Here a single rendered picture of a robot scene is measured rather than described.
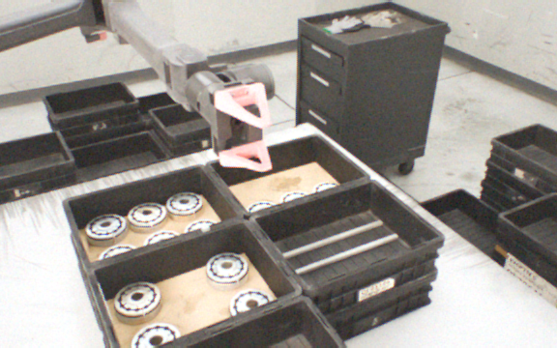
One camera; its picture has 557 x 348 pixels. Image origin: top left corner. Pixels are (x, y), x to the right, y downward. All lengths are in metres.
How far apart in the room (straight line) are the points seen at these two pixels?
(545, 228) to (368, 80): 1.06
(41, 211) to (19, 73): 2.51
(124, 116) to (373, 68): 1.24
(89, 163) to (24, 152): 0.29
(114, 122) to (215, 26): 2.03
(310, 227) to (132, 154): 1.47
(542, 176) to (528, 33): 2.23
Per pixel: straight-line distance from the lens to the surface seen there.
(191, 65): 0.86
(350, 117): 2.84
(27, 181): 2.46
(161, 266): 1.40
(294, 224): 1.52
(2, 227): 1.97
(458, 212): 2.69
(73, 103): 3.10
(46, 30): 1.19
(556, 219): 2.39
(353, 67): 2.72
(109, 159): 2.82
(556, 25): 4.48
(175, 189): 1.67
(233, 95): 0.72
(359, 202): 1.61
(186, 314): 1.35
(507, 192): 2.66
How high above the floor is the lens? 1.80
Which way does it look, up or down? 33 degrees down
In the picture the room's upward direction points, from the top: straight up
